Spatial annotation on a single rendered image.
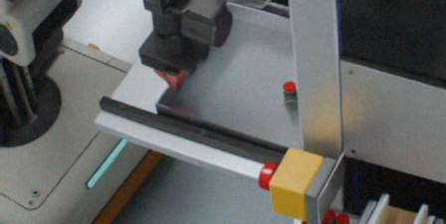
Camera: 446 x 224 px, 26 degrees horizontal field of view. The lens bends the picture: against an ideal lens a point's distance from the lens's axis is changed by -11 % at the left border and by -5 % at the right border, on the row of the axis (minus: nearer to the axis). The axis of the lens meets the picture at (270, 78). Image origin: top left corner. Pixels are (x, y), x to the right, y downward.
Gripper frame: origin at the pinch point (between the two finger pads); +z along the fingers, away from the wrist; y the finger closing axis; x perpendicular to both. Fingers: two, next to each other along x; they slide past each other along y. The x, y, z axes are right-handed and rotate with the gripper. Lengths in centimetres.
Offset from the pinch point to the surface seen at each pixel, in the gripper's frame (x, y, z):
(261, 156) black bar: -8.0, 19.1, -0.6
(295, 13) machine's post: -12.3, 26.9, -37.9
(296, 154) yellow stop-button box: -15.5, 28.4, -14.5
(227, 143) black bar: -7.7, 13.2, -0.4
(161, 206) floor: 30, -31, 93
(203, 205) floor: 35, -21, 92
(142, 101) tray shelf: -3.4, -5.3, 2.8
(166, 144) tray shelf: -10.3, 3.2, 2.3
